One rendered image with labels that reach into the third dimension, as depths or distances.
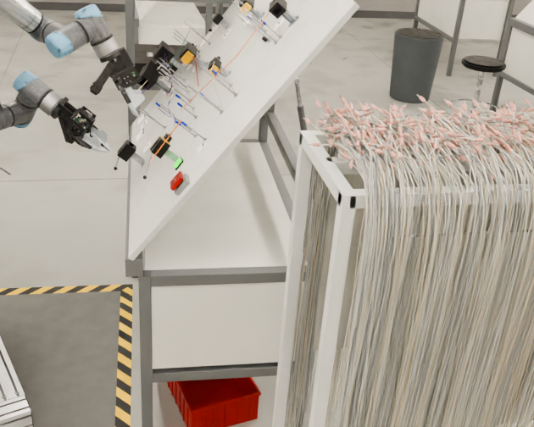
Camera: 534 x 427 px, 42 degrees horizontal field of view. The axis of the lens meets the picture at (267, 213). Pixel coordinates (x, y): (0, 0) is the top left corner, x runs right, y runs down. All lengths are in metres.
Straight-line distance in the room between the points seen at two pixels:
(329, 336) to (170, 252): 0.97
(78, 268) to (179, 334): 1.52
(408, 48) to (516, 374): 5.05
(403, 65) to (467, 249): 5.22
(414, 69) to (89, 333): 4.29
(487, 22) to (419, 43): 1.51
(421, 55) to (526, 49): 0.90
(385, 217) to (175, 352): 1.24
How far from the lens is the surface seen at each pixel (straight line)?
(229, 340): 2.41
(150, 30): 5.44
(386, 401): 1.71
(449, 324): 1.58
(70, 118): 2.29
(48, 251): 3.99
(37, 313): 3.51
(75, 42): 2.20
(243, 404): 2.81
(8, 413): 2.67
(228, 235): 2.47
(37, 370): 3.17
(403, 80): 6.70
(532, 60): 6.37
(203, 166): 2.11
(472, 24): 7.87
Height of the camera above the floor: 2.02
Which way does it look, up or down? 28 degrees down
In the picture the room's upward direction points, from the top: 4 degrees clockwise
